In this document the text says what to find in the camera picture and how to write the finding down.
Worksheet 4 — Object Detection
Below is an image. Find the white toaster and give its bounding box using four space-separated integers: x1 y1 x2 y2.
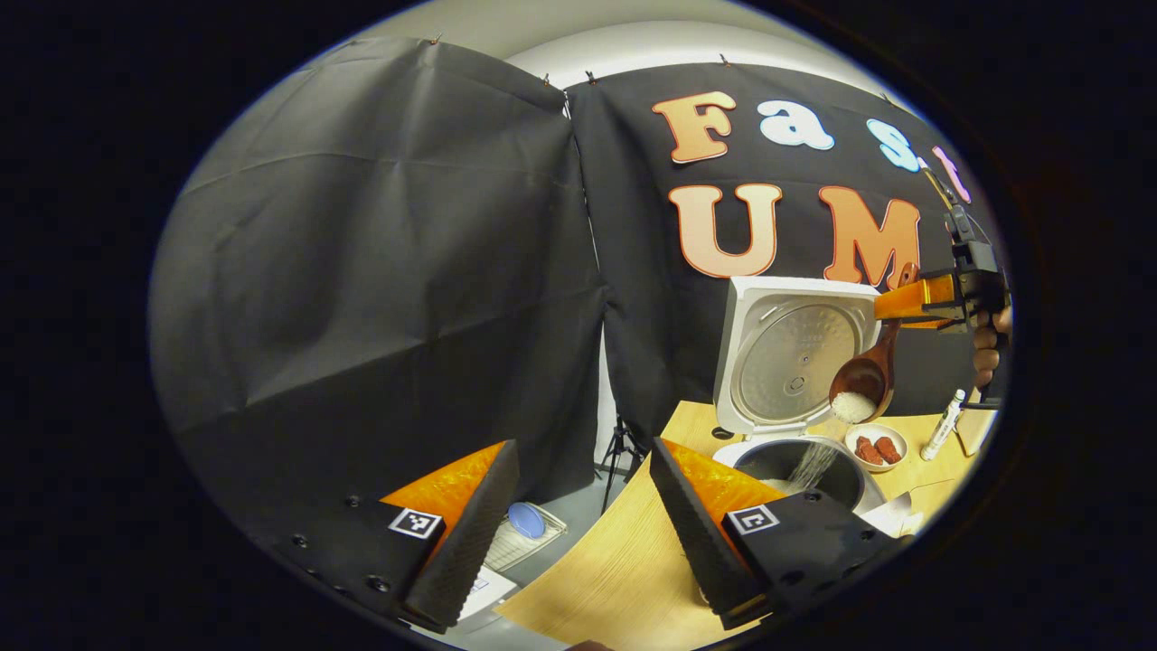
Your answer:
956 405 1001 457

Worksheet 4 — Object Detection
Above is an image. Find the white drink bottle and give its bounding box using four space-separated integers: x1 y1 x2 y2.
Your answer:
920 389 967 462

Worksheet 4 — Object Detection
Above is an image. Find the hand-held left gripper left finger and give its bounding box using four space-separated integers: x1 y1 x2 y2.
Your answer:
271 439 523 636

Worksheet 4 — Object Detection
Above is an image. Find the blue round lid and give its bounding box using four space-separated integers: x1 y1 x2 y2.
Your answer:
506 502 549 542

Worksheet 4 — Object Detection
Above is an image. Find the white rice cooker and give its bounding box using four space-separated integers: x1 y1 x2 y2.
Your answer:
712 276 892 518

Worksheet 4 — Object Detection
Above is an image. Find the white wire tray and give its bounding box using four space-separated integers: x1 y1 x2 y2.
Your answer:
484 502 569 573

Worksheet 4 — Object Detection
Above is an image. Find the brown wooden spoon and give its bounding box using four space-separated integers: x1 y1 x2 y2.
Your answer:
829 262 921 426

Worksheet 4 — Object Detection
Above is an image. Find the black backdrop cloth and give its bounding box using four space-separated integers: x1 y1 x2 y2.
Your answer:
148 36 1004 543

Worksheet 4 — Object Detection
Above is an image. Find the white round plate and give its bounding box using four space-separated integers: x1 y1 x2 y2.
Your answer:
844 422 909 474

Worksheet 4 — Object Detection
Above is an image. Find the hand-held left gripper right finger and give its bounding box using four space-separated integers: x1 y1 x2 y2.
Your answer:
648 438 916 633

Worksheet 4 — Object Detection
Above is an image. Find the black tripod stand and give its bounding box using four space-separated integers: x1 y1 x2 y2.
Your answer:
595 414 648 514

